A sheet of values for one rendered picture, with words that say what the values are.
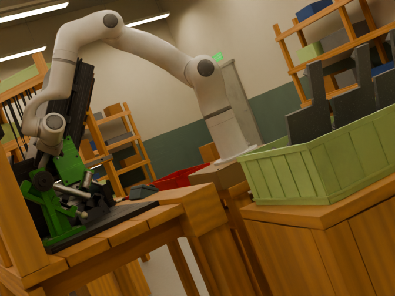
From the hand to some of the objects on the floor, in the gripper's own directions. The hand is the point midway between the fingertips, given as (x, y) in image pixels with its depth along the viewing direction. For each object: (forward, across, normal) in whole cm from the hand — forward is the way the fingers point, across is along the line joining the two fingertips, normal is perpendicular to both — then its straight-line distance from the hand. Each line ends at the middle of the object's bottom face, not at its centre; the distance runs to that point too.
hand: (47, 153), depth 215 cm
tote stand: (-65, +150, -53) cm, 172 cm away
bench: (+45, +83, -79) cm, 123 cm away
